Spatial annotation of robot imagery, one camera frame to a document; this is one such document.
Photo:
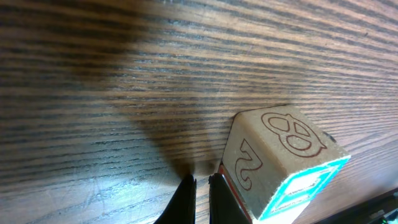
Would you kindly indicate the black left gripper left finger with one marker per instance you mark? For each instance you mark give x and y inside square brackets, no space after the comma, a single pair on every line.
[182,206]

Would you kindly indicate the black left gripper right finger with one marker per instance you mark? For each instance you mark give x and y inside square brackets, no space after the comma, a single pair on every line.
[223,207]

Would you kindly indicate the blue letter block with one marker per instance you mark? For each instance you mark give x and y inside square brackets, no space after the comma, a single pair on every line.
[276,161]

